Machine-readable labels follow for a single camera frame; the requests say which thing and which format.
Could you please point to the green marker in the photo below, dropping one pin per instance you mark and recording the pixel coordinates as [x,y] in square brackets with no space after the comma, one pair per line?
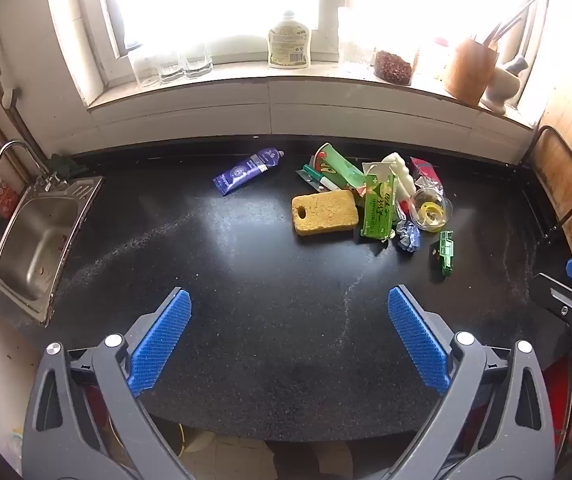
[316,174]

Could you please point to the clear jar with red lid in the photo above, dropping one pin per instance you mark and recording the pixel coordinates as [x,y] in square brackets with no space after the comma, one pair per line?
[436,60]

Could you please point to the crumpled blue foil ball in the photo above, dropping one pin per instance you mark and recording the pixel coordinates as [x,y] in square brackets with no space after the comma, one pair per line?
[408,237]

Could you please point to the white mortar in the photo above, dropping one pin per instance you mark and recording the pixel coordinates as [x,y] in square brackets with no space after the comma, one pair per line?
[501,90]

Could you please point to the clear plastic cup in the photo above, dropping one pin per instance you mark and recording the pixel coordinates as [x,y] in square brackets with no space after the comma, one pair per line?
[447,207]

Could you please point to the purple tube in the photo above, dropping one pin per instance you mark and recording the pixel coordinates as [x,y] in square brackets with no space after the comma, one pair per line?
[246,170]

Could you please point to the chrome faucet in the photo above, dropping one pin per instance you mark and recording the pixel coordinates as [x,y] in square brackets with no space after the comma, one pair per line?
[44,180]

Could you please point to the wall pipe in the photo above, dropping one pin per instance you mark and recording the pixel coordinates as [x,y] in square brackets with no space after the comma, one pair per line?
[13,115]

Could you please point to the stainless steel sink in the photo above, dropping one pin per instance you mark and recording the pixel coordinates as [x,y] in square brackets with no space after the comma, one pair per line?
[35,240]

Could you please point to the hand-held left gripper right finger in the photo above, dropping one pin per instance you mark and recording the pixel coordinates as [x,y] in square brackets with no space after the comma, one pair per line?
[418,342]

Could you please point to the red cap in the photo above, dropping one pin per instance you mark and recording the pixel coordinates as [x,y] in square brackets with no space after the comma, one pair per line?
[406,208]

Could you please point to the silver blister pack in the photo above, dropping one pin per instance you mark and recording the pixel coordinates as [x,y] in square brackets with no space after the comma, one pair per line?
[300,175]

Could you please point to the wooden utensil holder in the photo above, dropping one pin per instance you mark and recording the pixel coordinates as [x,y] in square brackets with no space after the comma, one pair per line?
[468,72]

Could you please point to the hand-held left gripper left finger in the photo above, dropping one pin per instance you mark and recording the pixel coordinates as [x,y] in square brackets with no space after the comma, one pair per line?
[160,342]

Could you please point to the silver foil wrapper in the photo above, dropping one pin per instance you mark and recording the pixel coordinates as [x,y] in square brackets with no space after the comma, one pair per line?
[430,185]

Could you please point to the white pestle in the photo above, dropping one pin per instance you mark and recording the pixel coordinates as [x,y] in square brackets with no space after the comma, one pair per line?
[516,65]

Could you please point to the tall clear container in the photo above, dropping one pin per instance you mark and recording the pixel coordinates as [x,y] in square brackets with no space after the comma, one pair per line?
[356,35]

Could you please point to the jar of red-brown grains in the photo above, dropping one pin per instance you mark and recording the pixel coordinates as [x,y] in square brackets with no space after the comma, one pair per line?
[392,67]

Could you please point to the white soap bottle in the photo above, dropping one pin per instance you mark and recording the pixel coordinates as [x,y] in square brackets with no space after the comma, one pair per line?
[289,42]

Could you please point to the dark green cloth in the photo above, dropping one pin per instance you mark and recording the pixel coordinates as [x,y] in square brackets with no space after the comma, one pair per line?
[63,165]

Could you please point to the yellow sponge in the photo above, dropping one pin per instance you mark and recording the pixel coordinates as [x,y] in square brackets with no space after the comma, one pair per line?
[326,212]

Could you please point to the clear drinking glass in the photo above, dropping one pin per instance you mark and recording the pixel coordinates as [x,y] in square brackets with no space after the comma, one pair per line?
[198,60]
[143,67]
[171,64]

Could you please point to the green and red packet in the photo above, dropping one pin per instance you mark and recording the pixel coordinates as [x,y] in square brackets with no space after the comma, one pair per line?
[338,164]

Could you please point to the green toy car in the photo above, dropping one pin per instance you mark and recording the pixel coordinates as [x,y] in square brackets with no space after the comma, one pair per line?
[446,255]

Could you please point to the green carton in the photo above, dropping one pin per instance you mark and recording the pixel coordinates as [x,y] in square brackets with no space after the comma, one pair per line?
[378,205]

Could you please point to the bundle of kitchen utensils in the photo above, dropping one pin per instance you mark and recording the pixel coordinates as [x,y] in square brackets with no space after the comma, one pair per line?
[508,24]

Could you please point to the white ridged plastic bottle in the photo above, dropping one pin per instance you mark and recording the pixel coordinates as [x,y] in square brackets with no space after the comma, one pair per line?
[401,172]

